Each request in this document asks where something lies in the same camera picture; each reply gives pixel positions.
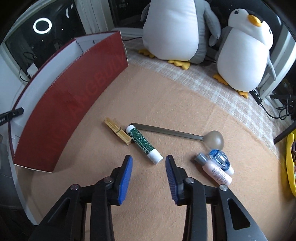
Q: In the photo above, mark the pink white small bottle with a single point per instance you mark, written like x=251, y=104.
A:
x=214, y=171

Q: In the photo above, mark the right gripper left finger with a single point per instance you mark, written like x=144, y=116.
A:
x=123, y=179

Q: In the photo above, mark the wooden clothespin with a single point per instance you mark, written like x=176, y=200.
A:
x=118, y=131

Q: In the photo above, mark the yellow fruit bowl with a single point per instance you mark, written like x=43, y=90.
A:
x=290, y=161

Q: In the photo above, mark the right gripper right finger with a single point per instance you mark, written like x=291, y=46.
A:
x=176, y=176

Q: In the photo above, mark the white power adapter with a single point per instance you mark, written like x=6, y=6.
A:
x=32, y=70

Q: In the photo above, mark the metal spoon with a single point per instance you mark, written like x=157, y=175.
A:
x=213, y=139

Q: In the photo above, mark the blue clear small bottle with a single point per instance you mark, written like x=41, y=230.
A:
x=221, y=160

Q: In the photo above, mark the small plush penguin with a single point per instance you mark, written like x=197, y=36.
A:
x=244, y=52

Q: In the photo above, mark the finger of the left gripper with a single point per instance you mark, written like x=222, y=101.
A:
x=9, y=115

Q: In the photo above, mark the black small power strip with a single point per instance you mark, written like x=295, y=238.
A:
x=256, y=96

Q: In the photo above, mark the black ring light stand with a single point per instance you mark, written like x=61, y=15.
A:
x=285, y=133

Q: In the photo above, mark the large plush penguin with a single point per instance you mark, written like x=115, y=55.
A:
x=179, y=31

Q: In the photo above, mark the green white tube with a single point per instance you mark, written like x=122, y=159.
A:
x=151, y=152

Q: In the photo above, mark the red cardboard box white inside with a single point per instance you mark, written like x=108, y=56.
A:
x=60, y=94

